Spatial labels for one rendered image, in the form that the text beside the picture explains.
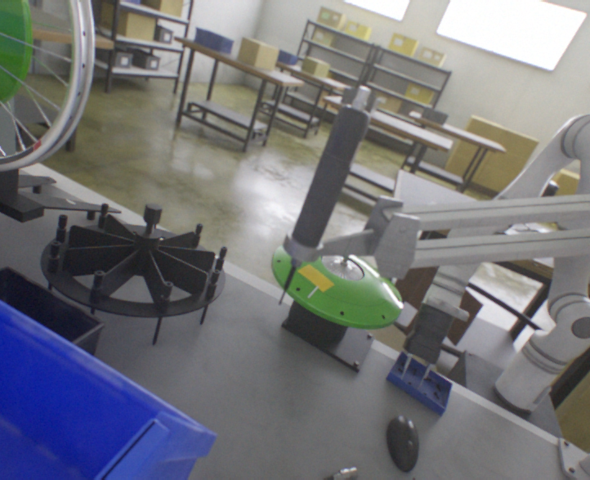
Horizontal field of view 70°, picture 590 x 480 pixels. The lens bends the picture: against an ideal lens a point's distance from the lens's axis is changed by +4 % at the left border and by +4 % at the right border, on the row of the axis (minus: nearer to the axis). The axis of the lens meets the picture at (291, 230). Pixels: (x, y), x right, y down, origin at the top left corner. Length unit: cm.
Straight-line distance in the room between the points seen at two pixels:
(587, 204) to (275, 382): 59
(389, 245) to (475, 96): 912
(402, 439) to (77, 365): 66
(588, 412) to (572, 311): 155
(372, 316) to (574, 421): 196
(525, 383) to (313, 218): 89
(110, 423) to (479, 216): 45
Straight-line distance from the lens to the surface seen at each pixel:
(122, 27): 640
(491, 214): 57
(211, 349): 86
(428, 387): 104
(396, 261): 54
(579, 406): 267
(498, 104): 963
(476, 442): 101
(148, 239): 87
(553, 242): 67
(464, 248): 60
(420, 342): 100
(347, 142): 46
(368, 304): 87
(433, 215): 54
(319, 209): 48
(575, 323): 118
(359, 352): 100
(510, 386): 128
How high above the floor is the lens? 151
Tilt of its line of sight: 25 degrees down
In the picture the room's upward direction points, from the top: 21 degrees clockwise
